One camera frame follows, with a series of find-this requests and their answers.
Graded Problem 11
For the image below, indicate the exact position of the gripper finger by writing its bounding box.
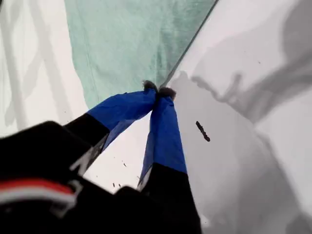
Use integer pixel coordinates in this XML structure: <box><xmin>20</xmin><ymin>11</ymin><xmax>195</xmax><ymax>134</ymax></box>
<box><xmin>136</xmin><ymin>86</ymin><xmax>199</xmax><ymax>215</ymax></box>
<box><xmin>62</xmin><ymin>80</ymin><xmax>158</xmax><ymax>175</ymax></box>

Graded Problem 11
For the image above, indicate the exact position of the pale green T-shirt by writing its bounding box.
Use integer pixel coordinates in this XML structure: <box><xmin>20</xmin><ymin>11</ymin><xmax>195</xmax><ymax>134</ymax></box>
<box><xmin>63</xmin><ymin>0</ymin><xmax>219</xmax><ymax>110</ymax></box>

